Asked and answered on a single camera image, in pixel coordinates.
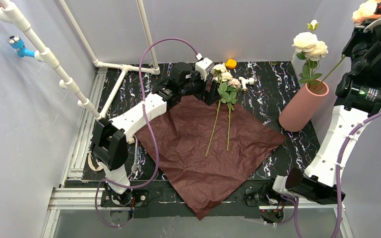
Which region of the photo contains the blue pipe fitting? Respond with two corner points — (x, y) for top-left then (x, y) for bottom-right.
(7, 35), (35, 58)

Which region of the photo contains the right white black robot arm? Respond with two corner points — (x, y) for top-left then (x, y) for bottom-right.
(263, 18), (381, 205)

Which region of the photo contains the peach pink rose stem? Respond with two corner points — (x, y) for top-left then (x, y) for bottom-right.
(315, 0), (379, 87)

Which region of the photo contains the pale pink rose stem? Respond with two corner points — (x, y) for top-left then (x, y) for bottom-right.
(205, 64), (233, 157)

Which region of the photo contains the maroon wrapping paper sheet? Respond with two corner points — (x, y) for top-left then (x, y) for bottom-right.
(136, 96), (285, 220)

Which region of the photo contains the cream ribbon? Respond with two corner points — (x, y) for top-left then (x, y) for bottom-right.
(87, 136), (137, 172)

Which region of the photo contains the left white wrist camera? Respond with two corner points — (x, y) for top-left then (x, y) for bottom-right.
(195, 53), (214, 81)

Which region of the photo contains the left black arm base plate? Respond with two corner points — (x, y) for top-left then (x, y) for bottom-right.
(99, 187), (149, 207)

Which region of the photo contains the small orange yellow cap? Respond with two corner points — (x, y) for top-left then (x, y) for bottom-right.
(225, 59), (237, 69)

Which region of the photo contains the aluminium rail frame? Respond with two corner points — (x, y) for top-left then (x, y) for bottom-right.
(42, 61), (336, 238)

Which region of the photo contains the white rose flower stem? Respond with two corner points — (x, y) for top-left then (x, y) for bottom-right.
(292, 19), (328, 88)

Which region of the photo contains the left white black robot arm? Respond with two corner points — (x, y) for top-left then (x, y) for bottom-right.
(90, 58), (219, 196)

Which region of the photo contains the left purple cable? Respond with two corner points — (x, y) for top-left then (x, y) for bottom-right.
(94, 38), (200, 228)

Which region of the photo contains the white pipe tee fitting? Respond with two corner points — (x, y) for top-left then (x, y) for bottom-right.
(239, 77), (256, 93)

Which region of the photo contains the pink cylindrical vase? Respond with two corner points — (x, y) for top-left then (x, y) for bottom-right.
(278, 80), (329, 132)

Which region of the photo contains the small pink rose stem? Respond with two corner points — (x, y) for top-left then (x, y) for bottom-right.
(223, 78), (241, 151)

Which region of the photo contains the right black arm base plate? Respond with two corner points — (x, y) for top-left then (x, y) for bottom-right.
(244, 186), (290, 207)

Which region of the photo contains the white pvc pipe frame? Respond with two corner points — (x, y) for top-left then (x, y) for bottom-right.
(0, 0), (161, 119)

